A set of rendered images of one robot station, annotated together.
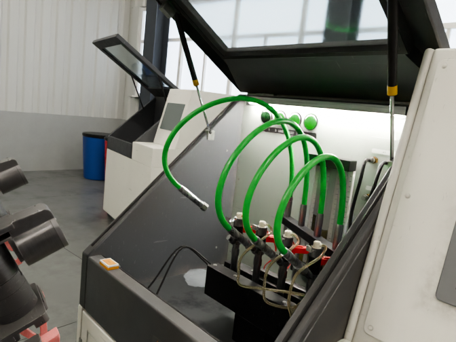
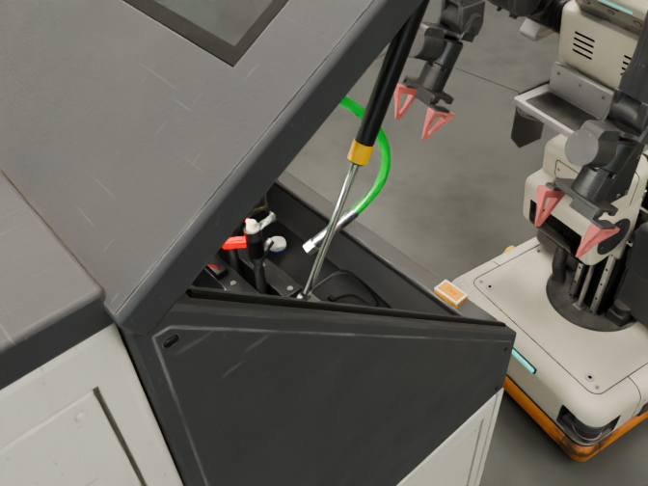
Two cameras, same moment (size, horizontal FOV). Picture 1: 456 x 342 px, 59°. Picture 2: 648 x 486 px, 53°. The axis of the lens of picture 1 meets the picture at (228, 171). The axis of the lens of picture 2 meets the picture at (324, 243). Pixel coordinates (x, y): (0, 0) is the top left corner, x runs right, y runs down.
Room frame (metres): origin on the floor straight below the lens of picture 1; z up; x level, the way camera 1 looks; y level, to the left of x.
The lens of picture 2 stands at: (1.76, 0.13, 1.81)
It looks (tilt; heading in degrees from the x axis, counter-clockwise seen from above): 44 degrees down; 185
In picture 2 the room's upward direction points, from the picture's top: 4 degrees counter-clockwise
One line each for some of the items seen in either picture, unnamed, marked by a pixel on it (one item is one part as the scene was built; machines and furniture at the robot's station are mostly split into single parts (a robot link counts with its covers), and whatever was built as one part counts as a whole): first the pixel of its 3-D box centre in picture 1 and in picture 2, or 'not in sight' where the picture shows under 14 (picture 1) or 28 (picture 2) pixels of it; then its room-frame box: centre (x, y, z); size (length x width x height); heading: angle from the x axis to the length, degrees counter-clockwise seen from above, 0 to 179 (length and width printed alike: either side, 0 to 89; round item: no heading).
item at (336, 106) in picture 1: (315, 104); not in sight; (1.19, -0.23, 1.43); 0.54 x 0.03 x 0.02; 44
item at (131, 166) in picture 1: (154, 139); not in sight; (4.34, 0.83, 1.00); 1.30 x 1.09 x 1.99; 35
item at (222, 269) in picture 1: (263, 313); (228, 278); (0.92, -0.13, 0.91); 0.34 x 0.10 x 0.15; 44
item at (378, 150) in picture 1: (381, 199); not in sight; (1.02, -0.40, 1.20); 0.13 x 0.03 x 0.31; 44
